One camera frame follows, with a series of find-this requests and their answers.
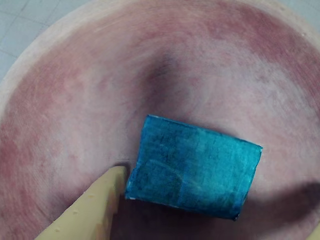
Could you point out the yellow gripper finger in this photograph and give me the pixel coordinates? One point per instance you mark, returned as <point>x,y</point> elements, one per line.
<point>85,212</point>

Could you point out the blue block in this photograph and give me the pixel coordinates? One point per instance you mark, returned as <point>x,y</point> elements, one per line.
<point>195,170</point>

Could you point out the round wooden bowl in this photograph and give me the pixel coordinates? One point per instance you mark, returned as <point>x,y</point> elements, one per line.
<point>125,75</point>

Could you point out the brown gridded wrapping paper sheet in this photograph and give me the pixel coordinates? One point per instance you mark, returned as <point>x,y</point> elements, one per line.
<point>20,30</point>

